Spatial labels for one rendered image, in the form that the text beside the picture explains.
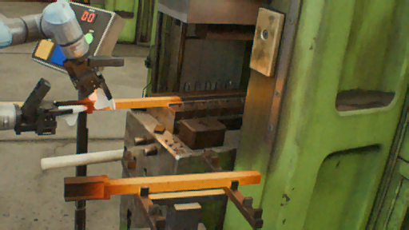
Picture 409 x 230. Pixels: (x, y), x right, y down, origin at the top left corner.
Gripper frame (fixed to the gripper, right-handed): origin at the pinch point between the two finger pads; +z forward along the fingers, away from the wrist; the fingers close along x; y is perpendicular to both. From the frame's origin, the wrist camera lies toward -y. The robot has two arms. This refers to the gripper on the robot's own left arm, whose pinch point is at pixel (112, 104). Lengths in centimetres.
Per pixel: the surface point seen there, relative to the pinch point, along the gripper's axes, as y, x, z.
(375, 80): -66, 42, 15
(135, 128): -4.6, -7.3, 16.4
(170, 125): -12.7, 5.7, 14.3
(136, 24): -147, -453, 165
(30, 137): 36, -192, 95
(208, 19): -35.9, 7.4, -12.4
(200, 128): -17.3, 18.9, 11.8
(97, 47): -10.9, -39.8, -2.2
